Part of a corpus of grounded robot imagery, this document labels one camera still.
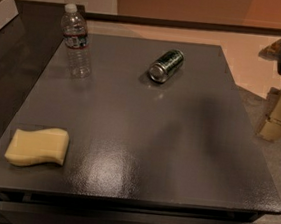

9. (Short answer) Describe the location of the white box at left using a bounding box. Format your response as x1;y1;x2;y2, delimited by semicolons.
0;0;19;30

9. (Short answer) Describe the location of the clear plastic water bottle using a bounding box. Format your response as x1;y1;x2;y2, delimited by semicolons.
61;3;91;78

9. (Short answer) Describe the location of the yellow sponge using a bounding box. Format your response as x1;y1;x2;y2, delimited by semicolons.
5;128;70;167

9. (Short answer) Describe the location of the green soda can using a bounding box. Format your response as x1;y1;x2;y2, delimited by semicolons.
148;49;185;84

